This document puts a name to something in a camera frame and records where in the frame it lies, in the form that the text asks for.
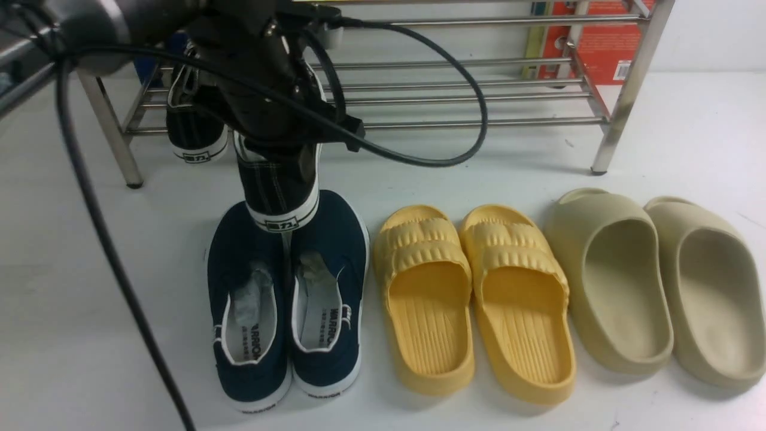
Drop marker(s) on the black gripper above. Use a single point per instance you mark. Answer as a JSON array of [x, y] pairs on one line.
[[221, 40]]

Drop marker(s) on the black canvas sneaker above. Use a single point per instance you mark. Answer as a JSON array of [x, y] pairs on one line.
[[196, 137], [277, 162]]

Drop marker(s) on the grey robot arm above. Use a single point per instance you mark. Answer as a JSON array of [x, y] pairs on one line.
[[38, 35]]

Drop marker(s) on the blue box behind rack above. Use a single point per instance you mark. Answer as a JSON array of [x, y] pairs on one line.
[[145, 66]]

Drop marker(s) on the stainless steel shoe rack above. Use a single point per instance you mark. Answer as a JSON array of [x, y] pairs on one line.
[[573, 80]]

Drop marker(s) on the navy slip-on shoe left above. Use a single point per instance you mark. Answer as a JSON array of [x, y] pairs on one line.
[[246, 285]]

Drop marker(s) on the navy slip-on shoe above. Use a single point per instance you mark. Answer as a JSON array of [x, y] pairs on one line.
[[330, 258], [246, 285]]

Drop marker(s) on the navy slip-on shoe right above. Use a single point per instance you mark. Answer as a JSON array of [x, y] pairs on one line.
[[330, 258]]

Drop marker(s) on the yellow slide slipper left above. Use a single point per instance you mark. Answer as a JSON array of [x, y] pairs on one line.
[[425, 282]]

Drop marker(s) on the yellow slide slipper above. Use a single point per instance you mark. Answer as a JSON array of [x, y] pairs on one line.
[[521, 297], [425, 282]]

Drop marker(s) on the red orange box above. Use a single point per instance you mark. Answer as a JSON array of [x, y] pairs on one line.
[[606, 50]]

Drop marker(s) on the yellow slide slipper right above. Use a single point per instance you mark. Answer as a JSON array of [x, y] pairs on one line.
[[521, 297]]

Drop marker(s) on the beige foam slide left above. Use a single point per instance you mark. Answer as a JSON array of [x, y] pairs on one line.
[[608, 248]]

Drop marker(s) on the beige foam slide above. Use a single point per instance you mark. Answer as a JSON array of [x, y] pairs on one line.
[[608, 248], [711, 282]]

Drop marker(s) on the beige foam slide right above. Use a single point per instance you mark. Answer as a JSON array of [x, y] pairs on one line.
[[711, 282]]

